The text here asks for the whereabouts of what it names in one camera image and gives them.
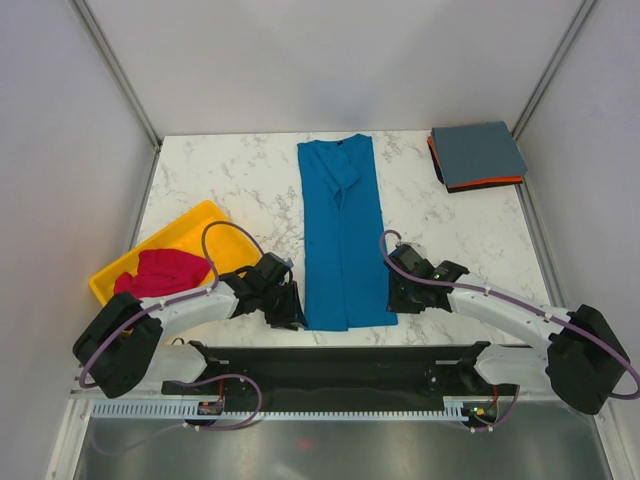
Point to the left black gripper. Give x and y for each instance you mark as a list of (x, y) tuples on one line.
[(292, 314)]

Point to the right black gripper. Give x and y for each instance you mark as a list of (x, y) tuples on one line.
[(394, 304)]

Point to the blue t shirt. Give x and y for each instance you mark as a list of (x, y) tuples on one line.
[(346, 281)]

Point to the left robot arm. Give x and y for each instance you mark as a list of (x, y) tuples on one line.
[(126, 343)]

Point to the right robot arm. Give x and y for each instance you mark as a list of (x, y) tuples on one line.
[(574, 354)]

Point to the yellow plastic bin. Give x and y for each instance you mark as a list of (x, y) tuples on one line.
[(228, 247)]

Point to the red t shirt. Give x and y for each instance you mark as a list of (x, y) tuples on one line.
[(163, 272)]

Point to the folded grey blue shirt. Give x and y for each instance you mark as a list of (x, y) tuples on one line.
[(477, 152)]

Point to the folded orange shirt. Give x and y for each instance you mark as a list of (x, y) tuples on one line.
[(492, 181)]

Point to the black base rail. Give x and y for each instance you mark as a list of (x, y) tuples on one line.
[(345, 378)]

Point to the white slotted cable duct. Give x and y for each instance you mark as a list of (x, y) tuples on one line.
[(197, 410)]

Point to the left aluminium corner post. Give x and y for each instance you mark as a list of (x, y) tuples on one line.
[(99, 39)]

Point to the aluminium corner post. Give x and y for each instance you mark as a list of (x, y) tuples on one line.
[(99, 39), (559, 56)]

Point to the right aluminium corner post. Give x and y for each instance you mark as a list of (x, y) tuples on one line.
[(559, 56)]

